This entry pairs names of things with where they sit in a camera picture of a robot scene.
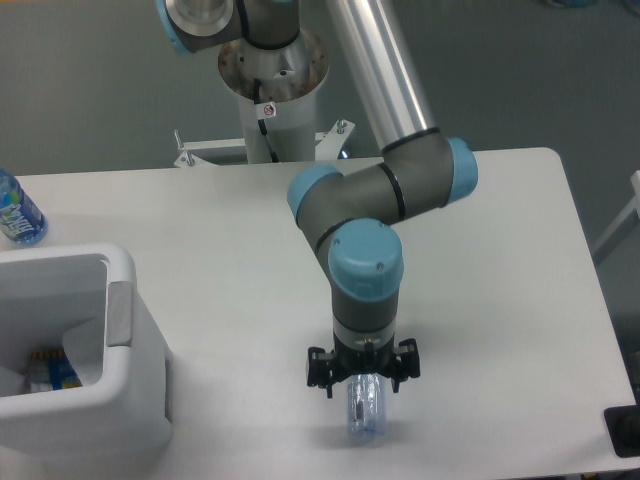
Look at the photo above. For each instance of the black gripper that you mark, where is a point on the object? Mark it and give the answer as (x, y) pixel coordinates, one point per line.
(325, 369)

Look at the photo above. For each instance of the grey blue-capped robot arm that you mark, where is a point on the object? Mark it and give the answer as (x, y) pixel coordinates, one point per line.
(348, 219)

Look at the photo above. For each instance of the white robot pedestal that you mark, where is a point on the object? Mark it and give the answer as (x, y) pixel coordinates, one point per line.
(276, 92)

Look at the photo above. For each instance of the black device at table edge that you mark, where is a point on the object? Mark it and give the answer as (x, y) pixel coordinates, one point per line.
(623, 427)

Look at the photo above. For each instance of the blue yellow snack packet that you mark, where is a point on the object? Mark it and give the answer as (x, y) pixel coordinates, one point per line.
(50, 370)

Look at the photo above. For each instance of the crushed clear plastic bottle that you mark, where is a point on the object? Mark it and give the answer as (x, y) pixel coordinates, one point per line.
(366, 409)

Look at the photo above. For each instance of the white trash can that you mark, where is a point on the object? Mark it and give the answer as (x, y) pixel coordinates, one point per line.
(46, 291)

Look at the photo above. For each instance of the white frame at right edge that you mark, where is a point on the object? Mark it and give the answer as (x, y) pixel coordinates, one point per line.
(620, 227)

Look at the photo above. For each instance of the white paper wrapper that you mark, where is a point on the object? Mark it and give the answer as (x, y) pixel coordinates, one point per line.
(84, 348)

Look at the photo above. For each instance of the white pedestal base frame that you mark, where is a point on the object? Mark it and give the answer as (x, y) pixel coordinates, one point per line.
(329, 145)

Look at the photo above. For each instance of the blue labelled water bottle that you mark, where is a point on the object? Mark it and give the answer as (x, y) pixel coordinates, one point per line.
(22, 222)

